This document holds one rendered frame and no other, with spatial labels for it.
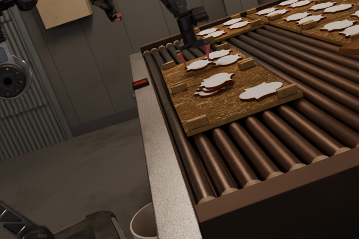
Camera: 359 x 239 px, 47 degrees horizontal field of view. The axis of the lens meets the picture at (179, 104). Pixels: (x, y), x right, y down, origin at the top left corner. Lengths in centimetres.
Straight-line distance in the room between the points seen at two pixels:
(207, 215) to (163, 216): 14
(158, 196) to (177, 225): 13
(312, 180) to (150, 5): 355
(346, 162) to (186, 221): 32
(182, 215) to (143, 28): 348
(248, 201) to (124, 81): 366
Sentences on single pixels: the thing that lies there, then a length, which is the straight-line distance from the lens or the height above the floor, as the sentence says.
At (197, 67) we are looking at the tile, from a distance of 176.
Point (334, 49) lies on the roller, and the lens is 162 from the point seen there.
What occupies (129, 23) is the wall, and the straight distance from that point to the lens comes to 423.
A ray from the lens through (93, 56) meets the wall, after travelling 434.
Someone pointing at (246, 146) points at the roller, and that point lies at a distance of 103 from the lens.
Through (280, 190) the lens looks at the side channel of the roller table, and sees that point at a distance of 78.
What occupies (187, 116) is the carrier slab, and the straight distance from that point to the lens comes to 128.
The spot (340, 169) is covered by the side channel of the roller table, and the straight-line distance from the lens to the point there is 81.
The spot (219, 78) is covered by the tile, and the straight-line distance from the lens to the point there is 145.
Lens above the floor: 138
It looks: 18 degrees down
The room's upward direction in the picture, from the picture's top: 18 degrees counter-clockwise
